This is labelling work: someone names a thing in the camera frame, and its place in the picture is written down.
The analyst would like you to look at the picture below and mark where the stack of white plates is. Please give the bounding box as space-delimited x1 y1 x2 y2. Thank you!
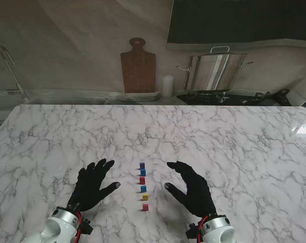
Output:
116 91 161 102

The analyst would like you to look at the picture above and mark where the black frying pan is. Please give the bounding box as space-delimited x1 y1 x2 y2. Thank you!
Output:
255 88 292 106

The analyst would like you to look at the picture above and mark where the large steel stock pot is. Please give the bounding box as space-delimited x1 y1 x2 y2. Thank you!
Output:
177 46 254 91

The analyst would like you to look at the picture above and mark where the white cylindrical candle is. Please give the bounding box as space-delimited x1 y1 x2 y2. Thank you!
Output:
162 75 176 98

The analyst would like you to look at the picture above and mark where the black gas stove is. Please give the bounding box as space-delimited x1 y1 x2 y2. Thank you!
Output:
177 90 262 106

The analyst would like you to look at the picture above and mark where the brown wooden cutting board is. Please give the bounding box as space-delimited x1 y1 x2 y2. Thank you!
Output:
120 37 157 94

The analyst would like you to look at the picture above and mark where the dark range hood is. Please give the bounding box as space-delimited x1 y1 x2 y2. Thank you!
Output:
167 0 306 44

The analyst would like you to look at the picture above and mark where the chrome kitchen faucet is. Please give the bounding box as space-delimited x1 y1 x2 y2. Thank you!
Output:
0 45 29 102

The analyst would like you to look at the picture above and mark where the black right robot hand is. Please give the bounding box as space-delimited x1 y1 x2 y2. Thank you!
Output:
164 161 217 219

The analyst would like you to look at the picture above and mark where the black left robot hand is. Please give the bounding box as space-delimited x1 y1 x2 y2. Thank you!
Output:
68 158 121 213

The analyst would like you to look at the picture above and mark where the steel kitchen sink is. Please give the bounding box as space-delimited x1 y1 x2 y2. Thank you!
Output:
26 97 110 105

